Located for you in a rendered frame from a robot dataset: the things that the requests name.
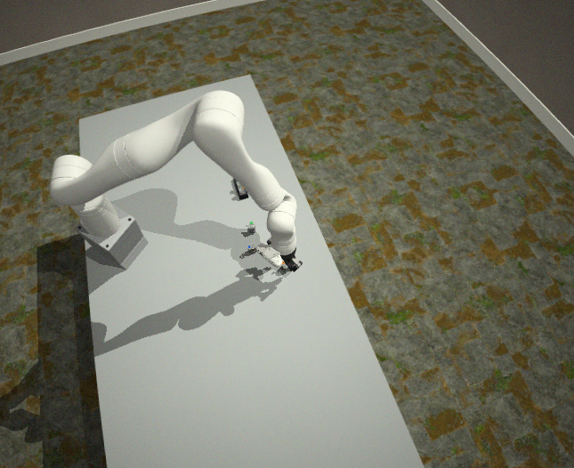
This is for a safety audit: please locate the black rack with three pockets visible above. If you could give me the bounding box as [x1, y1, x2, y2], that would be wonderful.
[233, 178, 248, 200]

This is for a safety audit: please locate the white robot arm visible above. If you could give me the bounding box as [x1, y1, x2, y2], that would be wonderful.
[50, 91, 297, 268]

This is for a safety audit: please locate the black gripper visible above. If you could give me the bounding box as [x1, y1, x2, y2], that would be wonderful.
[267, 239, 303, 272]

